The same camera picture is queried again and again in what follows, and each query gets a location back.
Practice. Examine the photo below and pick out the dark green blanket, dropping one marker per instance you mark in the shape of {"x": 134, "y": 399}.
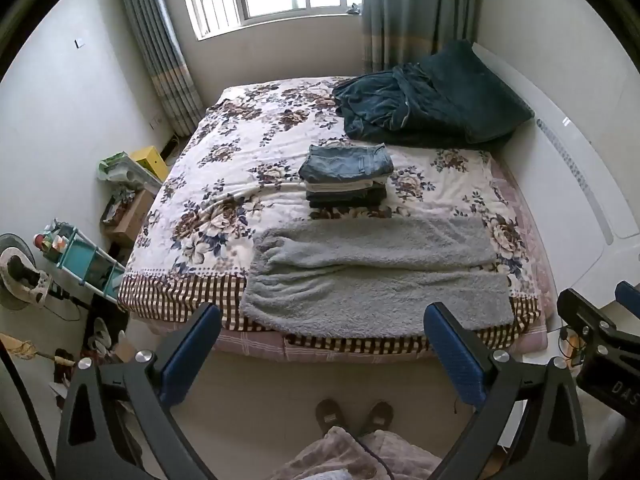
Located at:
{"x": 385, "y": 105}

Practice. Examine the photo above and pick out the white shoes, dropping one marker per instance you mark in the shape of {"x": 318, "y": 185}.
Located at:
{"x": 105, "y": 335}

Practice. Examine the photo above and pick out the folded dark pants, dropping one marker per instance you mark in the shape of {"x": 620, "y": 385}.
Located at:
{"x": 350, "y": 202}

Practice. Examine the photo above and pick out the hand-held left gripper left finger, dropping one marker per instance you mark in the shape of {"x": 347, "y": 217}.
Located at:
{"x": 192, "y": 355}

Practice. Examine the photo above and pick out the teal storage rack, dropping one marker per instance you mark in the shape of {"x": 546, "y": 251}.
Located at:
{"x": 85, "y": 260}

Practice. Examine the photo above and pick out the cardboard box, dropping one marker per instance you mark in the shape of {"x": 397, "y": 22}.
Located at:
{"x": 130, "y": 215}

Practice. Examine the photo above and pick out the floor fan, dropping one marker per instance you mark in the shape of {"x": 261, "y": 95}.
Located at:
{"x": 20, "y": 275}

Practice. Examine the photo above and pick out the bed with floral sheet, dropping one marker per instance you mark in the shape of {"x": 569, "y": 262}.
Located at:
{"x": 240, "y": 160}

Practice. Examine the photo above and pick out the yellow box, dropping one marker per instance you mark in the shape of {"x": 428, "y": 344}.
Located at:
{"x": 150, "y": 162}

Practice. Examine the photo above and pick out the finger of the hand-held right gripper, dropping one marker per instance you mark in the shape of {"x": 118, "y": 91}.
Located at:
{"x": 630, "y": 297}
{"x": 582, "y": 315}

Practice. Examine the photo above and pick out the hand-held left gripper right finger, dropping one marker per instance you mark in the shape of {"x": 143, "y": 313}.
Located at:
{"x": 455, "y": 355}

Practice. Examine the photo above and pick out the person's pink fluffy pajama legs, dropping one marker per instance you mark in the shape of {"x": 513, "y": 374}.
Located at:
{"x": 325, "y": 457}

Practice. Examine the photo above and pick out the white headboard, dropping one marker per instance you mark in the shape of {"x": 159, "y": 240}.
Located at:
{"x": 575, "y": 160}

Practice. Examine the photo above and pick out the broom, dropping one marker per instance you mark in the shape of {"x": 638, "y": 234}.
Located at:
{"x": 30, "y": 350}

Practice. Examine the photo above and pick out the folded beige pants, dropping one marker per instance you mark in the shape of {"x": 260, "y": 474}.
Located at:
{"x": 345, "y": 186}

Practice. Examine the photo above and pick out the folded blue jeans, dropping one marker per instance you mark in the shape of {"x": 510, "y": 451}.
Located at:
{"x": 347, "y": 162}

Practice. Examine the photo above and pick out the wall socket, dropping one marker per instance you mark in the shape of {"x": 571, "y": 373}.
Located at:
{"x": 156, "y": 121}

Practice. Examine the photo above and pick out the brown slipper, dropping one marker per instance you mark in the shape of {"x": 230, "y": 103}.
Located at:
{"x": 328, "y": 414}
{"x": 379, "y": 414}

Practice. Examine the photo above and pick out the green plastic bag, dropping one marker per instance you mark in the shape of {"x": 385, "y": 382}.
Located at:
{"x": 117, "y": 165}

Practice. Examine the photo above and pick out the grey fluffy pants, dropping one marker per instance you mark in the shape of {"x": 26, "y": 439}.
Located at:
{"x": 375, "y": 280}

